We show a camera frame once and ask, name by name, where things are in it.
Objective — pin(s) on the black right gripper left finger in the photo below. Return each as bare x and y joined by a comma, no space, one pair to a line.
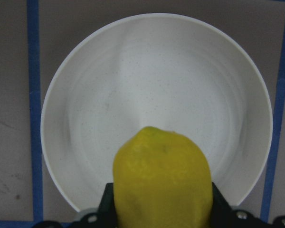
106,213

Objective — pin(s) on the yellow lemon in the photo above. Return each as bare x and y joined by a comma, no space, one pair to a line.
161,180

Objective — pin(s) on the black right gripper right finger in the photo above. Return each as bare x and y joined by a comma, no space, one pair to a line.
221,211

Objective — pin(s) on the cream round plate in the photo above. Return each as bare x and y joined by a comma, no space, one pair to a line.
164,70

